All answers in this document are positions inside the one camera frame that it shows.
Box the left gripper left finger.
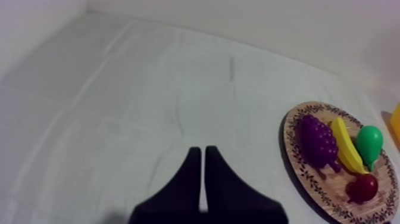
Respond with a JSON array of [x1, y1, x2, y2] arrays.
[[129, 147, 202, 224]]

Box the purple toy grapes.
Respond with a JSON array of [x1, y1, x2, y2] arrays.
[[299, 114, 343, 174]]

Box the green toy pear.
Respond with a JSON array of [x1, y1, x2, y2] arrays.
[[355, 125, 384, 172]]

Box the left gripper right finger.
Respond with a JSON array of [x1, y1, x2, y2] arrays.
[[204, 145, 289, 224]]

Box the round wooden board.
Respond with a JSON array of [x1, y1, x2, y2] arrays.
[[283, 101, 400, 224]]

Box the yellow plastic basket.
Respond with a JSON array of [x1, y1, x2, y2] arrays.
[[390, 102, 400, 145]]

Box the small red fruit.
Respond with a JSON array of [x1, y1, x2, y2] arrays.
[[346, 173, 379, 204]]

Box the yellow toy banana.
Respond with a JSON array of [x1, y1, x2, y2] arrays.
[[330, 117, 370, 175]]

